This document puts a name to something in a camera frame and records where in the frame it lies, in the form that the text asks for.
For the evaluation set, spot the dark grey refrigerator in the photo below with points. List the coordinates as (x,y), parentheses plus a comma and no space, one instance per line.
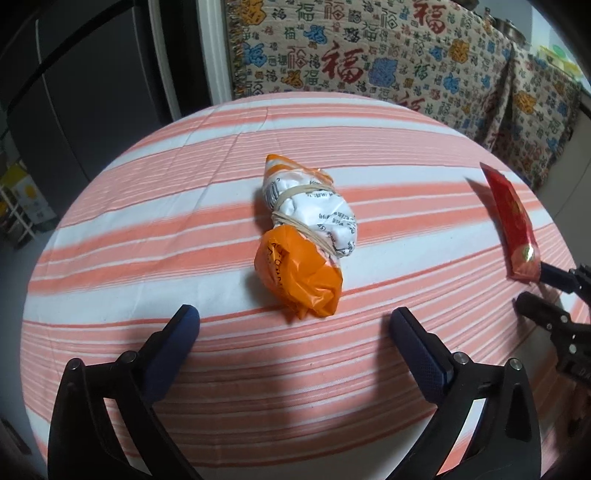
(92,92)

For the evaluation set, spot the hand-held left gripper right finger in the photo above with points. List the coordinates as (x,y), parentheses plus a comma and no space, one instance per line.
(415,350)

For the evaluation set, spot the tall red sachet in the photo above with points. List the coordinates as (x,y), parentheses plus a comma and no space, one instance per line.
(512,217)

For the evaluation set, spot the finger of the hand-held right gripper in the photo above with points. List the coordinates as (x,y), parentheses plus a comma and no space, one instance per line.
(542,314)
(579,281)

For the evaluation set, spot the large printed blanket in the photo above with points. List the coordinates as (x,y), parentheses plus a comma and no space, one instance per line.
(346,60)

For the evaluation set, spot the narrow printed blanket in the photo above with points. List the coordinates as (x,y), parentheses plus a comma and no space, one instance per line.
(540,115)

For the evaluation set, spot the orange and white plastic bag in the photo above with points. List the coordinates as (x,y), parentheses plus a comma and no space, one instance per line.
(304,217)

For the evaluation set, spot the yellow green container stack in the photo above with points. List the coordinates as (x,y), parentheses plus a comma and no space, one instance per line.
(561,57)

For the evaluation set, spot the stainless steel pot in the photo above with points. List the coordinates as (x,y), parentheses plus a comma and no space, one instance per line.
(508,27)

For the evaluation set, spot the beige kitchen cabinet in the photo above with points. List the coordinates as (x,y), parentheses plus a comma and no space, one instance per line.
(572,152)

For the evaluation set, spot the round striped table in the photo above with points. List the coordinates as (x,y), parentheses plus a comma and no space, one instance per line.
(184,230)

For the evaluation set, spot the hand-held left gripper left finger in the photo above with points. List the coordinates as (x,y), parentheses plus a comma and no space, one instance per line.
(171,350)

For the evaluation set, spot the yellow white cardboard box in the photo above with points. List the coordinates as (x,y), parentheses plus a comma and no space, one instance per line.
(27,194)

